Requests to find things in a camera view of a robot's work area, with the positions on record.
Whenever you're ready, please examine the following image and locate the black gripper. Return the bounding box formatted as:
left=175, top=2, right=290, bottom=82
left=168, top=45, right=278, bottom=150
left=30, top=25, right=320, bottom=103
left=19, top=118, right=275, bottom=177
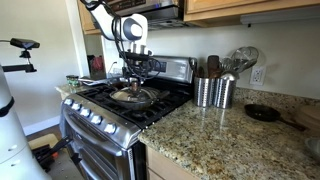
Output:
left=124, top=59, right=151, bottom=87

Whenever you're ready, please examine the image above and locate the glass pan lid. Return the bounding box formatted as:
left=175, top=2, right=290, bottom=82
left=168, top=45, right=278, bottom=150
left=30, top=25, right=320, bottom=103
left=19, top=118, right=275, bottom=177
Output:
left=109, top=80, right=161, bottom=103

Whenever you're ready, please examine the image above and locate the dark wok pan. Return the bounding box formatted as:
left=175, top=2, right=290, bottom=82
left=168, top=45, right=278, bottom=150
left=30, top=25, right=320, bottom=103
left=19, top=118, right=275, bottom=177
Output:
left=111, top=88, right=171, bottom=111

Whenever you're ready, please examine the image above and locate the small jar with dark lid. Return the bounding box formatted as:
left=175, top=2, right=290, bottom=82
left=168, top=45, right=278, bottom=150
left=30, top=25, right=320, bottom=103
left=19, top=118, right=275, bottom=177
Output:
left=65, top=74, right=81, bottom=88

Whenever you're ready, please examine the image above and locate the red cloth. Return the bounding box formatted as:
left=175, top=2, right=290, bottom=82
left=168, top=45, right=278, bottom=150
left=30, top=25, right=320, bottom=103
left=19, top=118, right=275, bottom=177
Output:
left=91, top=55, right=105, bottom=73

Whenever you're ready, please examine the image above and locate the flat grey countertop appliance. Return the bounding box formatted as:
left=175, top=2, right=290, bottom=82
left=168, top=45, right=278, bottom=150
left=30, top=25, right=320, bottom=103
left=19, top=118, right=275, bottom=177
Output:
left=79, top=77, right=113, bottom=87

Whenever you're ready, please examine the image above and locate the dark serving spoon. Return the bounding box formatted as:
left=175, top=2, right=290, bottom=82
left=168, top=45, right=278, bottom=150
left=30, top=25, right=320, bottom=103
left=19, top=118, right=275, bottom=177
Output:
left=188, top=57, right=198, bottom=78

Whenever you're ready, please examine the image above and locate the stainless steel gas range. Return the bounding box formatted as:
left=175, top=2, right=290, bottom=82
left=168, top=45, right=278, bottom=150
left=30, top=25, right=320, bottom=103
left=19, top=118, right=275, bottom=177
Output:
left=59, top=54, right=198, bottom=180

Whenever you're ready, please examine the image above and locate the perforated steel utensil holder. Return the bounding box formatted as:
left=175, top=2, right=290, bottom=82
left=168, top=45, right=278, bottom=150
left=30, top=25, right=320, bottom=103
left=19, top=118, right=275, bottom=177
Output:
left=193, top=76, right=216, bottom=108
left=213, top=77, right=237, bottom=110

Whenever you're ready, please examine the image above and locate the stainless steel microwave hood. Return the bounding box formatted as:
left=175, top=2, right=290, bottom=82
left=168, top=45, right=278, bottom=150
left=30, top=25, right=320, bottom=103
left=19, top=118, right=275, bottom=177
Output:
left=109, top=0, right=186, bottom=32

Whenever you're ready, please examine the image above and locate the dark wooden spatula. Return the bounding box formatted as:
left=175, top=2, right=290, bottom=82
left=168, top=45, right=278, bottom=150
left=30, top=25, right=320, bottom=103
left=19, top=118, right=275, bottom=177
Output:
left=206, top=54, right=222, bottom=79

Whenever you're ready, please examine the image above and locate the light wooden base cabinet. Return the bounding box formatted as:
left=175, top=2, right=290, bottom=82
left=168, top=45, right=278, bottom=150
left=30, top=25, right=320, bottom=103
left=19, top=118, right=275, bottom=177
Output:
left=145, top=144, right=201, bottom=180

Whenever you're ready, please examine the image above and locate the steel ladle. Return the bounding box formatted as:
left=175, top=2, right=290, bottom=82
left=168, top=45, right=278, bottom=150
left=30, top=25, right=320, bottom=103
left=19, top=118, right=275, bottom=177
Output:
left=219, top=70, right=240, bottom=82

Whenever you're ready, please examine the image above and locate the steel mesh skimmer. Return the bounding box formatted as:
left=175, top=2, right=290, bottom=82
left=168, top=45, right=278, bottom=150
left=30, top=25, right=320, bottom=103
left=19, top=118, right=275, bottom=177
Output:
left=229, top=46, right=260, bottom=73

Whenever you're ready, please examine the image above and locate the black and orange clamp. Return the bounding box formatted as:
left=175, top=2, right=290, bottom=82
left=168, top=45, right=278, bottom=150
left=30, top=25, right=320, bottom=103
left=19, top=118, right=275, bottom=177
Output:
left=31, top=135, right=74, bottom=173

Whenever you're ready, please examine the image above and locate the light wooden board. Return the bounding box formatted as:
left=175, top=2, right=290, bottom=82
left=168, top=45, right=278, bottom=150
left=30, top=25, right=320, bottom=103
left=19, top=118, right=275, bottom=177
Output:
left=27, top=133, right=60, bottom=151

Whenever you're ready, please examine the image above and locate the black cast iron skillet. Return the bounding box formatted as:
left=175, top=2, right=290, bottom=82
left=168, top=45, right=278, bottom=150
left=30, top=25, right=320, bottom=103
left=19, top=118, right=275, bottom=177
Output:
left=244, top=103, right=307, bottom=132

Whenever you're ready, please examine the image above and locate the round wooden boards stack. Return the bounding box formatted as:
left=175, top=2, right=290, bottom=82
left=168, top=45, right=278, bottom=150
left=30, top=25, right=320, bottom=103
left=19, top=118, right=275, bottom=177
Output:
left=293, top=104, right=320, bottom=133

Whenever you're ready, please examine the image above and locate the small steel bowl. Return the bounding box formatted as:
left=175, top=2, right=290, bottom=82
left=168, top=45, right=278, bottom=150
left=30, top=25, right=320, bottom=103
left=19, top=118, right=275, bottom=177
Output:
left=303, top=135, right=320, bottom=163

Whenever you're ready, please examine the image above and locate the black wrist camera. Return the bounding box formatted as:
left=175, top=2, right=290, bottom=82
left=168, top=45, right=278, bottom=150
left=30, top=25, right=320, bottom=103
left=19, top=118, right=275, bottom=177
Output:
left=120, top=51, right=153, bottom=62

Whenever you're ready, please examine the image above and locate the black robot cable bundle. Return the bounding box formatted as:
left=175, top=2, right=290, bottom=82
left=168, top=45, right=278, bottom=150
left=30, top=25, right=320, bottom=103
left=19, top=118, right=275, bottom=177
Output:
left=79, top=0, right=164, bottom=82

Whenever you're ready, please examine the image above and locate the steel oven door handle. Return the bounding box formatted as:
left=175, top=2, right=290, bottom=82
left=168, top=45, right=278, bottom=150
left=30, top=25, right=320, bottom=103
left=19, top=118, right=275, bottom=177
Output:
left=60, top=107, right=124, bottom=158

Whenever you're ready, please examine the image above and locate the black stereo camera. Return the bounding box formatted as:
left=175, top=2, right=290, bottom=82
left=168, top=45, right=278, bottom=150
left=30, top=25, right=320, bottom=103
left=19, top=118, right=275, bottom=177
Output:
left=9, top=37, right=41, bottom=51

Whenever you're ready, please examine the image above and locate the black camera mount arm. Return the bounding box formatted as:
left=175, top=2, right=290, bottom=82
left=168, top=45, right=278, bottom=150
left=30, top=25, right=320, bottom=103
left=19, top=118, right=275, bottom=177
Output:
left=0, top=49, right=38, bottom=74

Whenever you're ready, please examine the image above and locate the white wall outlet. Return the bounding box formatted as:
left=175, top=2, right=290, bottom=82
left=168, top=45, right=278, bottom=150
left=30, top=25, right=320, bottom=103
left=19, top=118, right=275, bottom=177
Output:
left=249, top=65, right=267, bottom=86

